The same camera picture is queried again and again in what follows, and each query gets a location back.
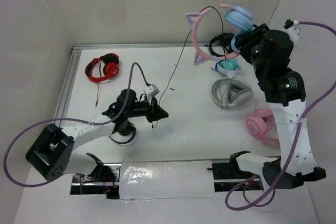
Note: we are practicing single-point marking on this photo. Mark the teal white headphones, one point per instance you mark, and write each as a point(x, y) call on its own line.
point(228, 68)

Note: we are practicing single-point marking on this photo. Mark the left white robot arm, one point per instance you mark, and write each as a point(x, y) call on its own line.
point(53, 153)

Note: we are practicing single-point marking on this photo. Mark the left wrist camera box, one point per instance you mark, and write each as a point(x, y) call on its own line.
point(151, 91)

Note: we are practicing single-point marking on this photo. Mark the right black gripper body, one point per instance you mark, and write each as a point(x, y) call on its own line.
point(250, 43)

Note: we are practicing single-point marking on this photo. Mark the red black headphones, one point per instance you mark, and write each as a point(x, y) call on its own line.
point(108, 66)

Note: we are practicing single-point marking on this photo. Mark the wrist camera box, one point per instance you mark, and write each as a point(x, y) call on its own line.
point(291, 27)
point(151, 91)

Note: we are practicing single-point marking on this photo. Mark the aluminium frame rail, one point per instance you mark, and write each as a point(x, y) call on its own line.
point(195, 128)

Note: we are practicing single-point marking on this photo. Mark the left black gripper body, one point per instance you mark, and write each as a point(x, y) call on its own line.
point(140, 109)

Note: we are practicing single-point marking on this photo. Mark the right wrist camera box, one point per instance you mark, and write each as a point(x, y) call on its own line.
point(291, 27)

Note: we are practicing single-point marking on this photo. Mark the blue pink cat-ear headphones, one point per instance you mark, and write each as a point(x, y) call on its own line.
point(213, 24)

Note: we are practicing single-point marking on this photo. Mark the white taped sheet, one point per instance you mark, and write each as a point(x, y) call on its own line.
point(166, 180)

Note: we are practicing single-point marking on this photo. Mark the small black headphones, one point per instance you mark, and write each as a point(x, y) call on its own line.
point(123, 133)

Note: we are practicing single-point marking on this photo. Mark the black headphones far corner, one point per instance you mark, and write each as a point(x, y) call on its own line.
point(224, 41)

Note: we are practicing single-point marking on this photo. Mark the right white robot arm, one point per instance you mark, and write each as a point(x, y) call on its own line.
point(268, 51)

